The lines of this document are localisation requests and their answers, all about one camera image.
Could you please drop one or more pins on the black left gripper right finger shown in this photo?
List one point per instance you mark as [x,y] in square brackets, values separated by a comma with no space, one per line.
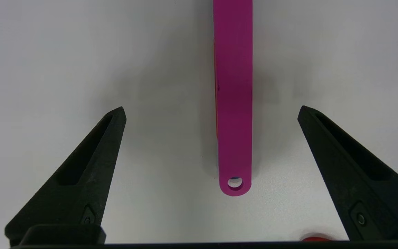
[365,193]

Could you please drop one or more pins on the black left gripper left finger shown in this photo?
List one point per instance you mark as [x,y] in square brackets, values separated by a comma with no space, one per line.
[81,193]

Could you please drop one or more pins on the pink bar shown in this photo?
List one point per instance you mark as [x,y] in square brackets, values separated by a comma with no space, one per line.
[233,103]

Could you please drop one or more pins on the small red curved piece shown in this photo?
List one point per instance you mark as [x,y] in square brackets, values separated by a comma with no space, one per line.
[316,239]

